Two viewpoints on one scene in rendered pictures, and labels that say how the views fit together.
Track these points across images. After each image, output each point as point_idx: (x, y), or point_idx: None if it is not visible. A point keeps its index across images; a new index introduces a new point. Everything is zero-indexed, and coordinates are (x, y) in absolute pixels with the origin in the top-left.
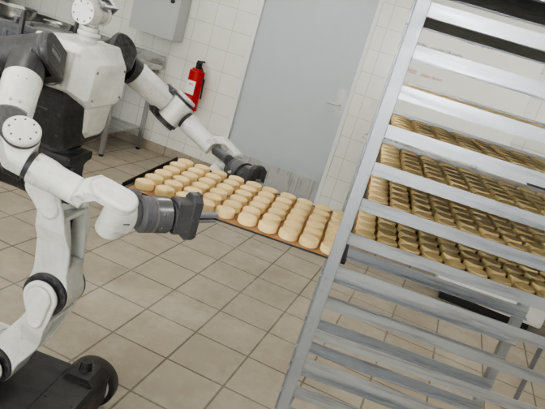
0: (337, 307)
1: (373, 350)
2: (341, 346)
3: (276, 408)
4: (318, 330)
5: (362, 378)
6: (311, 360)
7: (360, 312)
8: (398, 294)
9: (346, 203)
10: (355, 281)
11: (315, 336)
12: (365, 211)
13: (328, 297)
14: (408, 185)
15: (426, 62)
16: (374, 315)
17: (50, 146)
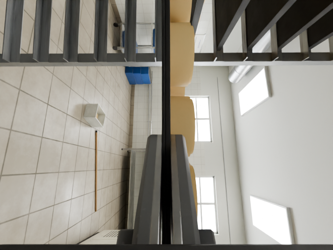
0: (131, 42)
1: (107, 7)
2: (100, 30)
3: (24, 63)
4: (105, 50)
5: (80, 6)
6: (78, 47)
7: (133, 25)
8: (158, 4)
9: (215, 60)
10: (157, 36)
11: (99, 51)
12: (213, 46)
13: (136, 51)
14: (241, 25)
15: (329, 41)
16: (135, 15)
17: None
